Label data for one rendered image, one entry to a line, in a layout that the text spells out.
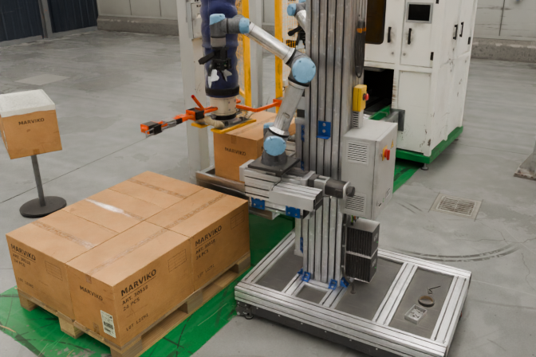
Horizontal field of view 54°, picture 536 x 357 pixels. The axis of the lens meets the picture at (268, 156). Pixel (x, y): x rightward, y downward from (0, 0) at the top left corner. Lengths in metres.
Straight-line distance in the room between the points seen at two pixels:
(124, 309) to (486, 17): 10.11
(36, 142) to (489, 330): 3.61
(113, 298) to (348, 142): 1.49
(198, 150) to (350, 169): 2.31
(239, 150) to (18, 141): 1.87
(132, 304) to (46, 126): 2.06
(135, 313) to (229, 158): 1.32
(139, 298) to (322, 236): 1.12
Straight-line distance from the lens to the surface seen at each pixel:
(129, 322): 3.13
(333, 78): 2.85
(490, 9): 11.89
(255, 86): 7.01
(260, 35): 2.76
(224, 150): 3.82
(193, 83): 4.75
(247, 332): 3.36
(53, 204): 5.19
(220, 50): 2.67
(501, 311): 3.79
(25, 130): 4.65
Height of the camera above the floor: 2.16
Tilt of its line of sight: 21 degrees down
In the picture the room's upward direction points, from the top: 1 degrees counter-clockwise
